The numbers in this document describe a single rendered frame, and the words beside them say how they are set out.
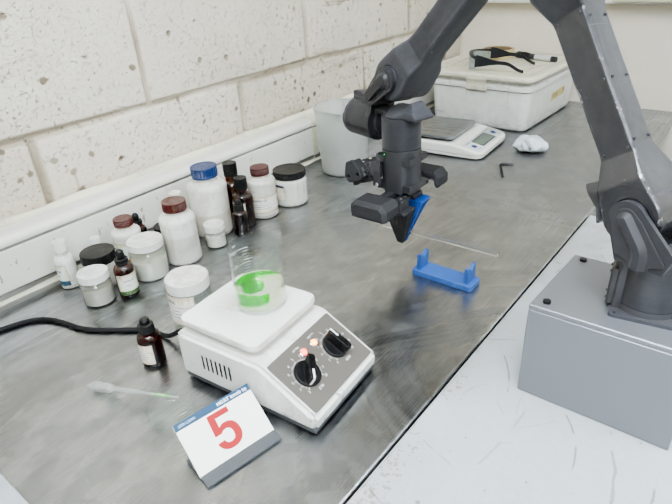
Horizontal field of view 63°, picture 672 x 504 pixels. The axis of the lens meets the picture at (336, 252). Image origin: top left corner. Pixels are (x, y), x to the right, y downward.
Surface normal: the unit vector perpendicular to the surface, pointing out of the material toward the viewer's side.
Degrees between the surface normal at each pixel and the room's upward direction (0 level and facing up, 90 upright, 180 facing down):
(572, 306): 5
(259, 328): 0
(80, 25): 90
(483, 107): 93
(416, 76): 122
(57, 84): 90
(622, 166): 61
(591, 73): 85
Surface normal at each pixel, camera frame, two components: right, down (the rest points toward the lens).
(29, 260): 0.79, 0.26
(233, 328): -0.05, -0.87
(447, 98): -0.63, 0.45
